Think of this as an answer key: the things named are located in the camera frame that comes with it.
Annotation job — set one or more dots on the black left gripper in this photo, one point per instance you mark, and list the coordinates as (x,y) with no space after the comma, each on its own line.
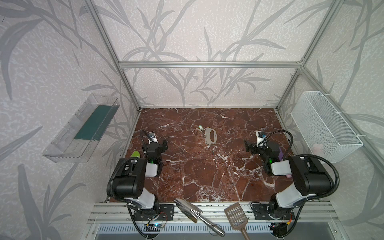
(154,144)

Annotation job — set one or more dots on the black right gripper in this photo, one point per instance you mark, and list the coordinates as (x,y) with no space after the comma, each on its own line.
(257,147)

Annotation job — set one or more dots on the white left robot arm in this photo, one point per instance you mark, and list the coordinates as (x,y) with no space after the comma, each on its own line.
(127,183)

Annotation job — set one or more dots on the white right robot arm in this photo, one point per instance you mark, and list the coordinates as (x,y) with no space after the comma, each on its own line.
(313,178)

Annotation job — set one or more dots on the green yellow garden spade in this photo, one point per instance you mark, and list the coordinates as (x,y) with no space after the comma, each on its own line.
(135,154)

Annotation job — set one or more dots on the purple hand rake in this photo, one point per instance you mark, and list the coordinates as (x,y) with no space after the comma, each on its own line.
(281,154)

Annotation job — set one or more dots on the pink object in basket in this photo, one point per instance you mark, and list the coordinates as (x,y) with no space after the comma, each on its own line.
(318,150)

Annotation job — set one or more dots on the brown slotted scoop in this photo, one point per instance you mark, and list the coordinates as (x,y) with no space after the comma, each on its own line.
(237,219)

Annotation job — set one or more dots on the steel garden trowel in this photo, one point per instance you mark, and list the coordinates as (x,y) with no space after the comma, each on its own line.
(194,214)

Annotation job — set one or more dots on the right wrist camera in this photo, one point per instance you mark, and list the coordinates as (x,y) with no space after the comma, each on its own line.
(261,135)

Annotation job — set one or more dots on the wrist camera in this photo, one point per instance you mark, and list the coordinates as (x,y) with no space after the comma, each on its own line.
(261,135)
(152,137)

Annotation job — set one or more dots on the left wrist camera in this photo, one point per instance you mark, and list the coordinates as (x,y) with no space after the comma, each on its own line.
(152,137)

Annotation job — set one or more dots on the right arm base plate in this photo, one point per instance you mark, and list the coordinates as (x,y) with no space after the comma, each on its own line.
(264,212)

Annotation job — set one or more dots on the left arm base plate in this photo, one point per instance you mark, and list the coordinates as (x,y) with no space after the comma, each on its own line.
(162,212)

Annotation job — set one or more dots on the clear plastic wall bin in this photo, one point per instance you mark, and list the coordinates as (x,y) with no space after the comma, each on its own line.
(79,138)

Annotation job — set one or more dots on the white wire mesh basket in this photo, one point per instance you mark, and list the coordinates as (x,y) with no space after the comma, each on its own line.
(320,123)

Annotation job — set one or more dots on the aluminium frame crossbar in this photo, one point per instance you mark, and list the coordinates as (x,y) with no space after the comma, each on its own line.
(257,64)

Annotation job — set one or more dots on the aluminium frame post left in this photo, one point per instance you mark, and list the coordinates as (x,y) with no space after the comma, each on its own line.
(99,25)

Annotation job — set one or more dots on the aluminium frame post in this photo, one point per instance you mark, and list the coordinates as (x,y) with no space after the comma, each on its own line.
(99,25)
(330,15)

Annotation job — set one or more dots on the aluminium frame post right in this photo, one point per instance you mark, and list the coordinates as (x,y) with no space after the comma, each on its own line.
(330,15)

